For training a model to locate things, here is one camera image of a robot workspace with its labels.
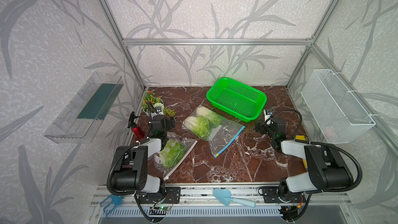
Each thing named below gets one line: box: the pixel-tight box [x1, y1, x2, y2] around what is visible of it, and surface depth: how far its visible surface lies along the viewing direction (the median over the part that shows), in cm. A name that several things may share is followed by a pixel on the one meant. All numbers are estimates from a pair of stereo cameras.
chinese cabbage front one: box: [184, 116, 211, 140], surface depth 91 cm
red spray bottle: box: [127, 110, 146, 140], surface depth 86 cm
